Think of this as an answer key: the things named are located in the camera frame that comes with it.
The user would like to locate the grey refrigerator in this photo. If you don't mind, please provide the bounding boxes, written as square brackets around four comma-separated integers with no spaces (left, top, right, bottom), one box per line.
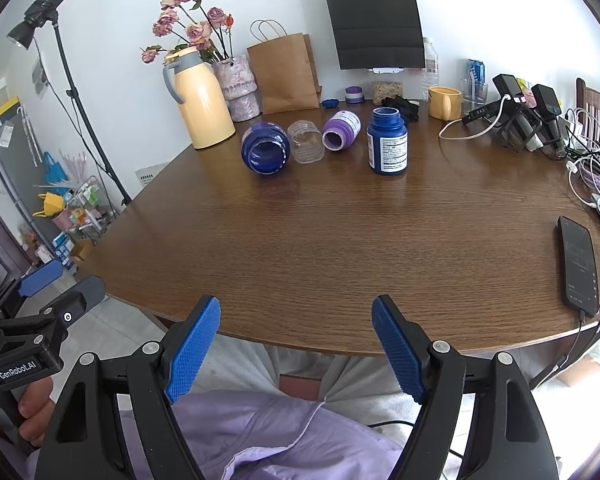
[0,110,46,266]

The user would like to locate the clear jar of oats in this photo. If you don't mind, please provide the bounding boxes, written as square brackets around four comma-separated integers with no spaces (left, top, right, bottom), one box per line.
[369,67,405,106]

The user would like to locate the yellow thermos jug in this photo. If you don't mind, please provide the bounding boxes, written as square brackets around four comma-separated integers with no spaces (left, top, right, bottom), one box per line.
[162,46,237,150]

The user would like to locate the black charging hand-held device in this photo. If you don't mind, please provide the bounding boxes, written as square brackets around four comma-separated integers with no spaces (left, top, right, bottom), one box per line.
[527,83,565,157]
[462,73,537,152]

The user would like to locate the black paper bag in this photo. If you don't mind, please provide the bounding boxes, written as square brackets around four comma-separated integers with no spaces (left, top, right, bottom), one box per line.
[321,0,426,71]

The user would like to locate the cardboard box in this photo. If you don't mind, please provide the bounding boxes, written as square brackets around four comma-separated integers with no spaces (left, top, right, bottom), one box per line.
[555,354,600,387]

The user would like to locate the wooden chair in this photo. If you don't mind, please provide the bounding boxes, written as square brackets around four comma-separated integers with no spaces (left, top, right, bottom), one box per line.
[574,77,600,183]

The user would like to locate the person's white pants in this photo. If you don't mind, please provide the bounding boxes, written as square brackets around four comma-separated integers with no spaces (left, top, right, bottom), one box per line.
[177,334,433,413]

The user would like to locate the brown paper bag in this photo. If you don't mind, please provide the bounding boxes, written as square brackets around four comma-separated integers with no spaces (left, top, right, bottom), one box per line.
[246,20,322,115]
[302,33,324,97]

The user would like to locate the black crumpled pouch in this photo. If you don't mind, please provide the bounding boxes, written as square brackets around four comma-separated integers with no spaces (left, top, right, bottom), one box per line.
[381,94,421,123]

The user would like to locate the pink textured vase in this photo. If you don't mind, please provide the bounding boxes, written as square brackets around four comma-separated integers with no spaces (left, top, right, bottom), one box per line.
[212,55,260,123]

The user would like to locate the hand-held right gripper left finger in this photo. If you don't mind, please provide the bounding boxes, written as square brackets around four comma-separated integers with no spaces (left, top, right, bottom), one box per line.
[34,294,222,480]

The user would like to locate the black smartphone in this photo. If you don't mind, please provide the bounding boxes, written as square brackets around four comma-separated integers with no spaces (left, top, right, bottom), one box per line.
[557,215,600,319]

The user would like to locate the blue bottle with white label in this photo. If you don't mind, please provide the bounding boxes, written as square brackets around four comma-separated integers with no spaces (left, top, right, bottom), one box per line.
[366,106,410,177]

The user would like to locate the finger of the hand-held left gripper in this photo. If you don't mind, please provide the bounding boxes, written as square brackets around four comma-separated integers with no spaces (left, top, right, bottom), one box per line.
[0,259,64,306]
[39,275,107,332]

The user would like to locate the blue tote bag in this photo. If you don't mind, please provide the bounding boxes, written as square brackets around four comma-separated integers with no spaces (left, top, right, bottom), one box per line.
[42,152,69,187]

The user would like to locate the clear drinking glass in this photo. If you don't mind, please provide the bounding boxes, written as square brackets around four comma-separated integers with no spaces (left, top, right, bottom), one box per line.
[460,77,490,116]

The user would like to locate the white power strip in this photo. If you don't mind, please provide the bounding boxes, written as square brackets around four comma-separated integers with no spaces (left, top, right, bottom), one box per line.
[559,109,587,157]

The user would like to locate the yellow mug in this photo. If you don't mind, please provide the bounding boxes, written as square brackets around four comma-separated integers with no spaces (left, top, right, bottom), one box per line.
[427,86,463,121]

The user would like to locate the cluttered storage cart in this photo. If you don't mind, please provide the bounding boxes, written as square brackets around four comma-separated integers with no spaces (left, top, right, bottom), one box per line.
[32,175,117,267]

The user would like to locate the black phone cable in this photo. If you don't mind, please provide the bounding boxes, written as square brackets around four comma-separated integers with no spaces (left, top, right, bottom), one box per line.
[529,309,600,392]

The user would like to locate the dried pink flower bouquet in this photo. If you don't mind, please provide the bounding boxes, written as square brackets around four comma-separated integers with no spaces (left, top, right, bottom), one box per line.
[140,0,236,67]

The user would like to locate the black light stand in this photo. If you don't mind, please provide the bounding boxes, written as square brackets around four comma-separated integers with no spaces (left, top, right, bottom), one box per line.
[30,19,134,212]

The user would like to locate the white charging cable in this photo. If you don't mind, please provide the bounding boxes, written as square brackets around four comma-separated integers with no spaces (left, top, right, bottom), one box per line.
[438,94,512,141]

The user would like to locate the clear plastic water bottle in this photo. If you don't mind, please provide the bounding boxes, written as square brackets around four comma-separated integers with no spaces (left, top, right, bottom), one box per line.
[422,36,441,102]

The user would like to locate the black floor cable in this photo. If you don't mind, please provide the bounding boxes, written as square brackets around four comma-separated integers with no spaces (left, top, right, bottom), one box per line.
[367,419,478,480]

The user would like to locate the person's left hand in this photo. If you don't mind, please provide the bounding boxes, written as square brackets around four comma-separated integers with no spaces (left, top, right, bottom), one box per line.
[0,375,57,450]

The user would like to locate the dark blue wide bottle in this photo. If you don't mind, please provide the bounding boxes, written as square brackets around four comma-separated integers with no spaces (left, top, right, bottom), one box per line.
[240,121,291,175]

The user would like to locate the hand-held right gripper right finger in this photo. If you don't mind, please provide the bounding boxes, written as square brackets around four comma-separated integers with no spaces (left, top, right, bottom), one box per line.
[371,294,561,480]

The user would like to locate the purple labelled bottle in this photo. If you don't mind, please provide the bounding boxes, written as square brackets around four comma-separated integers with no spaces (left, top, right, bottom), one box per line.
[321,109,363,152]

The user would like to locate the person's lavender jacket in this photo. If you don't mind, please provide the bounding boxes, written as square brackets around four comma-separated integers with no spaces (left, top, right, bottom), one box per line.
[117,389,423,480]

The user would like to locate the clear ribbed plastic cup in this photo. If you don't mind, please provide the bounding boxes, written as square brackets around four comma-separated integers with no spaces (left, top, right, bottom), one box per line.
[287,118,326,165]

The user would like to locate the black studio light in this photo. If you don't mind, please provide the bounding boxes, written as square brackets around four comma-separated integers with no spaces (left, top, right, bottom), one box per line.
[6,0,70,51]

